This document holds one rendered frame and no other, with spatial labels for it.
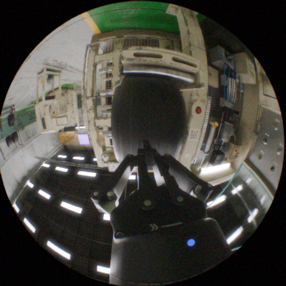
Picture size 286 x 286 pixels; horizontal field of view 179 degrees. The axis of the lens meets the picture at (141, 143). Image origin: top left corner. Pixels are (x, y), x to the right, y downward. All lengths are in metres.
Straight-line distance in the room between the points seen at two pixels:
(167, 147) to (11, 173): 11.47
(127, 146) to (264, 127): 0.74
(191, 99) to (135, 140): 0.41
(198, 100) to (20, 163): 11.81
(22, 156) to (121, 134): 11.44
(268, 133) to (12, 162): 11.94
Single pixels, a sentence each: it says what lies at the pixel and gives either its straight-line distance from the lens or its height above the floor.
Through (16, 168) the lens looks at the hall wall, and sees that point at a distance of 11.48.
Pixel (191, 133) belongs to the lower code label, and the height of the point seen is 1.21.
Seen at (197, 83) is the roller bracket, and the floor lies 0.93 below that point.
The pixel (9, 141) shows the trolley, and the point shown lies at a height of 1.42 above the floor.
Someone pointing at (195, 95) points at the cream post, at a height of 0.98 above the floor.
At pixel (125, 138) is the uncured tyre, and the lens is 0.30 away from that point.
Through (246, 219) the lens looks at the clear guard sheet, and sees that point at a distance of 0.81.
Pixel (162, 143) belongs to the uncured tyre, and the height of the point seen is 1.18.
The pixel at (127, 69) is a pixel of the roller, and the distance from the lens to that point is 0.43.
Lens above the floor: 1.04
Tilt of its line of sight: 27 degrees up
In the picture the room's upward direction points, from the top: 178 degrees counter-clockwise
